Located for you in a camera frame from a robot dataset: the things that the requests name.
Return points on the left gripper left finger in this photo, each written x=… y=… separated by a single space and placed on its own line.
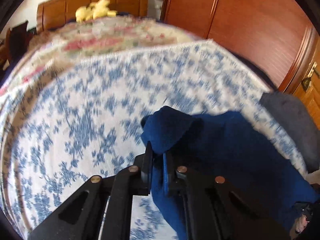
x=101 y=208

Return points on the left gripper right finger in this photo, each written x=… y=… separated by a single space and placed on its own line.
x=210 y=207

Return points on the blue jacket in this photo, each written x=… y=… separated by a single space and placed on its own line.
x=227 y=145

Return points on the person's right hand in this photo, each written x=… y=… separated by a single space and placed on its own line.
x=301 y=224

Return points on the blue floral bed sheet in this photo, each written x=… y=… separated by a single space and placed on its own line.
x=65 y=119

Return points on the grey folded garment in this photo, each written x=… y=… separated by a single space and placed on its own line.
x=293 y=116

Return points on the wooden door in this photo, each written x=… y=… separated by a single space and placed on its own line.
x=308 y=90

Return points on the pink floral blanket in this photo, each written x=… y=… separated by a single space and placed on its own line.
x=70 y=44

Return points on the wooden chair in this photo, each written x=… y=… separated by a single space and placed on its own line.
x=17 y=41

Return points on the wooden louvered wardrobe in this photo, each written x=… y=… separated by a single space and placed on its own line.
x=275 y=35

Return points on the yellow plush toy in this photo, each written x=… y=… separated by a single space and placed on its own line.
x=94 y=10

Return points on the brass door handle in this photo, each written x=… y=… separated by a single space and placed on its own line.
x=307 y=80

